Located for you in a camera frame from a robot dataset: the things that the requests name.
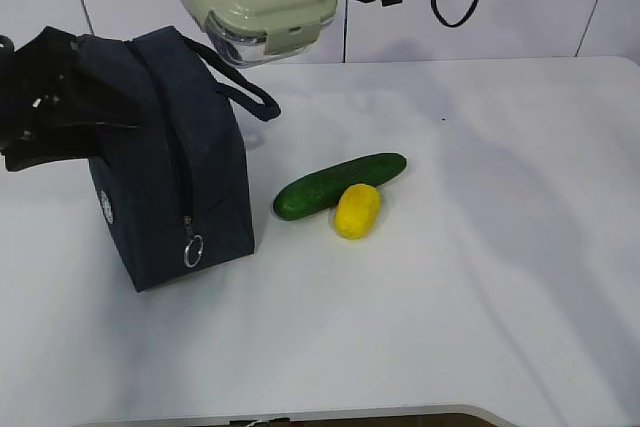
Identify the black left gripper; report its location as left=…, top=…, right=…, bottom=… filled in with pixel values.
left=1, top=26, right=141, bottom=172

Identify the silver zipper pull ring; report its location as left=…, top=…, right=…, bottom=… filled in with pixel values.
left=181, top=216, right=206, bottom=269

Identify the navy blue lunch bag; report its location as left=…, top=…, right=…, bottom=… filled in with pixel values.
left=74, top=27, right=280, bottom=291

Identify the yellow lemon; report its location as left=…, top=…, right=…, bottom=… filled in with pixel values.
left=334, top=183, right=382, bottom=240

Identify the green cucumber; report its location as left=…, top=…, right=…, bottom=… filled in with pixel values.
left=272, top=153, right=408, bottom=221

